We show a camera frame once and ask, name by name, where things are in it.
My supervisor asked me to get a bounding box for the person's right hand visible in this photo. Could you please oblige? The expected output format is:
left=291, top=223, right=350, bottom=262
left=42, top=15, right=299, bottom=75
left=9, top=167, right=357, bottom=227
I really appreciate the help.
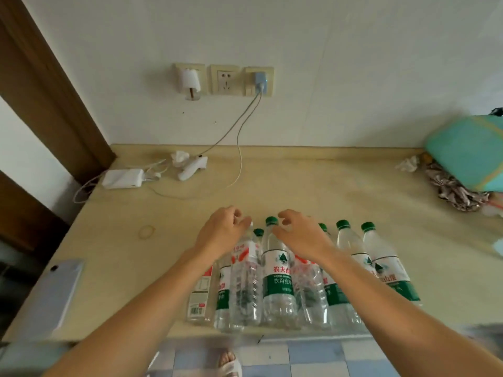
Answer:
left=272, top=210, right=336, bottom=262

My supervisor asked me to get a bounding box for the person's left hand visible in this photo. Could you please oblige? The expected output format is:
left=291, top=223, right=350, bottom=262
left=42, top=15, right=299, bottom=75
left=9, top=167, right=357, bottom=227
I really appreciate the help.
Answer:
left=194, top=206, right=253, bottom=259

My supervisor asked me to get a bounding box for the person's left forearm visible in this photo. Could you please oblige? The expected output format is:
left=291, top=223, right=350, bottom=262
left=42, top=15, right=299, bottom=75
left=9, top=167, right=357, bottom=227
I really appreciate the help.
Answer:
left=42, top=243, right=230, bottom=377

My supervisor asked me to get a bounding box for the person's right forearm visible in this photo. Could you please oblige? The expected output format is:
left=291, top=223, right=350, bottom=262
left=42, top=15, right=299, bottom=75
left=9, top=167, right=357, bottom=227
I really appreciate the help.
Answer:
left=303, top=245, right=503, bottom=377

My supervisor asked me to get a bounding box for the green label plastic bottle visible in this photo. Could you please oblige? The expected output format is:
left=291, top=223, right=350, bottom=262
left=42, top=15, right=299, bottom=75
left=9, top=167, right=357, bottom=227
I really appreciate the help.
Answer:
left=260, top=216, right=298, bottom=330
left=361, top=221, right=423, bottom=307
left=318, top=223, right=364, bottom=327
left=336, top=219, right=379, bottom=273
left=213, top=228, right=265, bottom=333

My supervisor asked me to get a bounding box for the red label plastic bottle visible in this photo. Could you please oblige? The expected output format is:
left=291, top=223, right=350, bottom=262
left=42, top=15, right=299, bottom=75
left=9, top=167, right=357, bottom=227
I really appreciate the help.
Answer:
left=230, top=220, right=263, bottom=327
left=187, top=263, right=217, bottom=324
left=293, top=255, right=330, bottom=329

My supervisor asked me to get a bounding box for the white handheld device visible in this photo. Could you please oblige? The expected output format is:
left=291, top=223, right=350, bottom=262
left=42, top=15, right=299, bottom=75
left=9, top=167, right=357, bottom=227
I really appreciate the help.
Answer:
left=176, top=154, right=208, bottom=181

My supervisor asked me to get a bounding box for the white power bank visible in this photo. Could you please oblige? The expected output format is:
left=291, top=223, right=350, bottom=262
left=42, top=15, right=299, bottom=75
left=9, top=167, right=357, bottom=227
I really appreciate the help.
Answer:
left=102, top=169, right=145, bottom=190

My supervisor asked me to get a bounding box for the white plug-in device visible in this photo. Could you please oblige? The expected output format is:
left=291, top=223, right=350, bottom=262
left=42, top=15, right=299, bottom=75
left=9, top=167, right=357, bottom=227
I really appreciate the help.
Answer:
left=179, top=68, right=202, bottom=102

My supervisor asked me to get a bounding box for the white sandal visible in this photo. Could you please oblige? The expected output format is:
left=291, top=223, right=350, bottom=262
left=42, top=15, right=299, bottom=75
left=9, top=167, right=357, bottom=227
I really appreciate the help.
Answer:
left=217, top=349, right=243, bottom=377

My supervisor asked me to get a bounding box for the crumpled patterned cloth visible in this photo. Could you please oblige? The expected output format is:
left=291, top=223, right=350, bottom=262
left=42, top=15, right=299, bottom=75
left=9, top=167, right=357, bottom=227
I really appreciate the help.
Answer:
left=425, top=160, right=490, bottom=213

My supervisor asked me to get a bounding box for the silver phone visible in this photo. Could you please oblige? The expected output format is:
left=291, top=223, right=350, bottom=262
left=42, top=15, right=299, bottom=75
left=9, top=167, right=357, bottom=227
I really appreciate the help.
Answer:
left=19, top=259, right=85, bottom=343

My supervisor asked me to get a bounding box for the white charging cable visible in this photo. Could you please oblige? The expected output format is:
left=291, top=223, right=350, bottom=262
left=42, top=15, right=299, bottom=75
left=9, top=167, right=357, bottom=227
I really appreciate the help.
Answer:
left=149, top=92, right=263, bottom=201

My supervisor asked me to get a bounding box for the grey charging cable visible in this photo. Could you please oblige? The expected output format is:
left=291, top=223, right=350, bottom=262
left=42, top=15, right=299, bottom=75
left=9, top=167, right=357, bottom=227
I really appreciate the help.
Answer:
left=198, top=91, right=262, bottom=158

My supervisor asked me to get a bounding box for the white power bank cable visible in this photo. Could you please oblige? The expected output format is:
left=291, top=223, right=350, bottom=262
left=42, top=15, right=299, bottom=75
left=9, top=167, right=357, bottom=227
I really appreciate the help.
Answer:
left=72, top=171, right=107, bottom=204

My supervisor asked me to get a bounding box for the brown wooden door frame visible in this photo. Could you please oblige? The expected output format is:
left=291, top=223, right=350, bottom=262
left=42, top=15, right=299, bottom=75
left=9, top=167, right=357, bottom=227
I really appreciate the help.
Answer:
left=0, top=0, right=117, bottom=186

